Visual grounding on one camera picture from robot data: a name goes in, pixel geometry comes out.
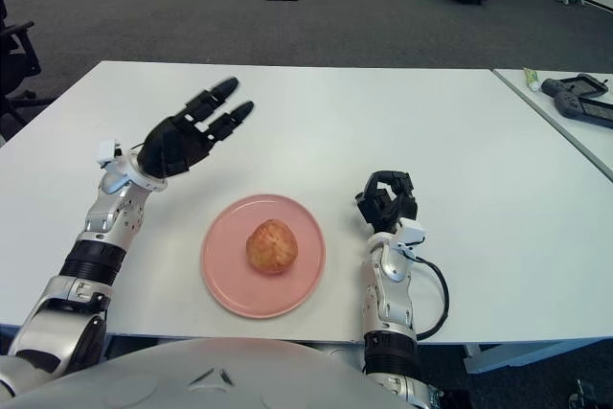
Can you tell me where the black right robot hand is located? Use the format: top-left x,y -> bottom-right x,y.
354,169 -> 418,238

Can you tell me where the black office chair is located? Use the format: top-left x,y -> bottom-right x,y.
0,0 -> 52,142

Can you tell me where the white table frame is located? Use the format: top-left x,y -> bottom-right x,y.
463,337 -> 613,375

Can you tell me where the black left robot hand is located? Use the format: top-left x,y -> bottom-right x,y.
136,76 -> 256,179

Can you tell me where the black metal stand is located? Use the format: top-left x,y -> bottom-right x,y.
567,377 -> 613,409

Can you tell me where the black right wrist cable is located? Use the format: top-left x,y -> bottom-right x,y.
414,255 -> 451,338

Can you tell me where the red yellow apple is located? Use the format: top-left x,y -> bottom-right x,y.
245,218 -> 300,276

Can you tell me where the pink round plate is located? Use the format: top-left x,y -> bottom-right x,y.
200,193 -> 328,320

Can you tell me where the grey robot torso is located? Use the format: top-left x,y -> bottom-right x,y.
0,336 -> 422,409

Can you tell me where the green white tube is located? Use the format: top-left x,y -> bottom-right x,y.
523,67 -> 544,93

